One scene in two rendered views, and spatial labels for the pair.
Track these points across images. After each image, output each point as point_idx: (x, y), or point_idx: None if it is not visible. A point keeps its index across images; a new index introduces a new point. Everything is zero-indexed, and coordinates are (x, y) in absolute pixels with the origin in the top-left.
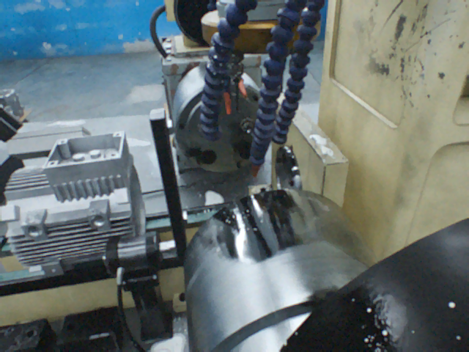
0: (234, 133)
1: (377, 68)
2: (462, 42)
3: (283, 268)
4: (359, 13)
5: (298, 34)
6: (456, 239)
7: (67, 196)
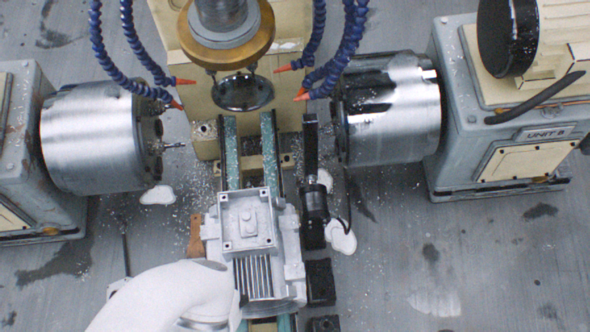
0: (153, 126)
1: None
2: None
3: (404, 83)
4: None
5: (318, 9)
6: (517, 14)
7: (278, 244)
